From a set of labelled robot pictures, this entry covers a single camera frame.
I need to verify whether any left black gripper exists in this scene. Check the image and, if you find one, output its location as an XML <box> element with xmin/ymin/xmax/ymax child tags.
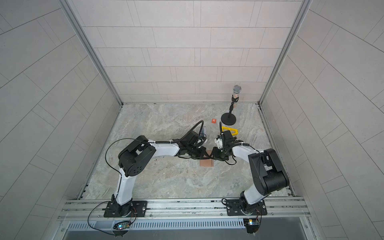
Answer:
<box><xmin>185</xmin><ymin>145</ymin><xmax>210</xmax><ymax>160</ymax></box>

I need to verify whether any perforated vent strip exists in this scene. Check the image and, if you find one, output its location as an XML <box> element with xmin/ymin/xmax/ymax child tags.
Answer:
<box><xmin>68</xmin><ymin>219</ymin><xmax>245</xmax><ymax>232</ymax></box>

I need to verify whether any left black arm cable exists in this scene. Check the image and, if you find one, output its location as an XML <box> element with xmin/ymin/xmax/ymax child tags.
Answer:
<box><xmin>104</xmin><ymin>137</ymin><xmax>139</xmax><ymax>178</ymax></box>

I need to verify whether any clear acrylic card box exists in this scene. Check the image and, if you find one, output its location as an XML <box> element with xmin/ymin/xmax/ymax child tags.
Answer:
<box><xmin>201</xmin><ymin>126</ymin><xmax>207</xmax><ymax>136</ymax></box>

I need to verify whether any left green circuit board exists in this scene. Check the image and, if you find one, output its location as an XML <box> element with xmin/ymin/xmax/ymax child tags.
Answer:
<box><xmin>113</xmin><ymin>221</ymin><xmax>131</xmax><ymax>231</ymax></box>

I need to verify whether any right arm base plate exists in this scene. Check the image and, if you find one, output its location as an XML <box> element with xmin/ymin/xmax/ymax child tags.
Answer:
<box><xmin>221</xmin><ymin>199</ymin><xmax>268</xmax><ymax>216</ymax></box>

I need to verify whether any brown leather card holder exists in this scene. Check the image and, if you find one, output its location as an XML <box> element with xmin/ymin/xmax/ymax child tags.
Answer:
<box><xmin>200</xmin><ymin>150</ymin><xmax>214</xmax><ymax>168</ymax></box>

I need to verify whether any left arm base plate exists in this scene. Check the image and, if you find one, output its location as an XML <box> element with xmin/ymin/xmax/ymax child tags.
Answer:
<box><xmin>103</xmin><ymin>201</ymin><xmax>148</xmax><ymax>218</ymax></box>

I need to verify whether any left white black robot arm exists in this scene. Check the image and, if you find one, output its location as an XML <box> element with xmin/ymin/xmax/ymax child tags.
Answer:
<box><xmin>106</xmin><ymin>131</ymin><xmax>207</xmax><ymax>217</ymax></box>

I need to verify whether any right circuit board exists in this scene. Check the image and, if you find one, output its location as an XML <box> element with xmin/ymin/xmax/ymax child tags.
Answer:
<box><xmin>243</xmin><ymin>218</ymin><xmax>261</xmax><ymax>234</ymax></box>

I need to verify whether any yellow triangular plastic piece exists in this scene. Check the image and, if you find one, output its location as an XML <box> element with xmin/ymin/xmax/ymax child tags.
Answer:
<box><xmin>221</xmin><ymin>127</ymin><xmax>239</xmax><ymax>136</ymax></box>

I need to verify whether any aluminium mounting rail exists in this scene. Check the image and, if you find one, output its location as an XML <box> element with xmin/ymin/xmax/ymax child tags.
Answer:
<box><xmin>56</xmin><ymin>197</ymin><xmax>311</xmax><ymax>221</ymax></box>

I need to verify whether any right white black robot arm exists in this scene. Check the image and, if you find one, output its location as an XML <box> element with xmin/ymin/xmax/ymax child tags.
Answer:
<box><xmin>210</xmin><ymin>130</ymin><xmax>290</xmax><ymax>215</ymax></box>

